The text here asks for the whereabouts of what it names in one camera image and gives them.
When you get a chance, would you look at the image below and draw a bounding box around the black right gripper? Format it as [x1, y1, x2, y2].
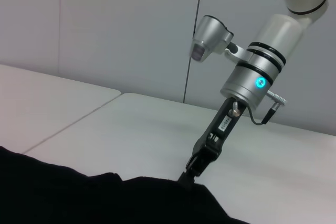
[177, 98, 247, 186]

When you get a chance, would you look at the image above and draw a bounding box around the black shirt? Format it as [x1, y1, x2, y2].
[0, 145, 253, 224]

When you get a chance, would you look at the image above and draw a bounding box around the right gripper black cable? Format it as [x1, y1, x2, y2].
[246, 90, 287, 126]

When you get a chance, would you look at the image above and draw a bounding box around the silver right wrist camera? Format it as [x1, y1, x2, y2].
[191, 15, 253, 63]

